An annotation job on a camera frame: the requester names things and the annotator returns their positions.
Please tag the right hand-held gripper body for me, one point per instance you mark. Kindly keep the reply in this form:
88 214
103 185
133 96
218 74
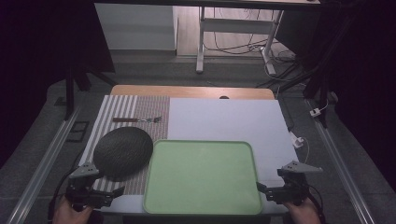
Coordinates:
294 186

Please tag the striped rectangular placemat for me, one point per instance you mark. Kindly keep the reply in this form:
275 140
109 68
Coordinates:
149 109

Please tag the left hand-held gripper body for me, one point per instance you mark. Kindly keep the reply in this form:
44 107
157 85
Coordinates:
81 189

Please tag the person's left hand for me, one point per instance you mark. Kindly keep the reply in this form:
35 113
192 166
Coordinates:
69 215

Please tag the white desk frame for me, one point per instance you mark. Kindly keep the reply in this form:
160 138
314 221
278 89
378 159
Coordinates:
236 26

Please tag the green plastic tray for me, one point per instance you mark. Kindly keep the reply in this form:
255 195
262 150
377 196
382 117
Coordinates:
202 177

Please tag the black floor frame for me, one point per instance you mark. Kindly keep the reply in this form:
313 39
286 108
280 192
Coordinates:
77 131

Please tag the wooden table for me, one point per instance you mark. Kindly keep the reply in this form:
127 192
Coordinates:
186 91

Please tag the dark oval woven placemat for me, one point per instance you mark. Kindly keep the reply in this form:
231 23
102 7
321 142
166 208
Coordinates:
124 152

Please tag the white cabinet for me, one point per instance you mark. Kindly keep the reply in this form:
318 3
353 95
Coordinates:
135 26

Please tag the person's right hand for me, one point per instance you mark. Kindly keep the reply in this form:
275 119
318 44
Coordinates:
303 213

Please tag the black stand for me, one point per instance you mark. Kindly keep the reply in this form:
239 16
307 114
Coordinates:
70 93
317 81

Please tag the metal floor rail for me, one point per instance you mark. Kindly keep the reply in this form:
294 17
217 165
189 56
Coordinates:
46 161
339 168

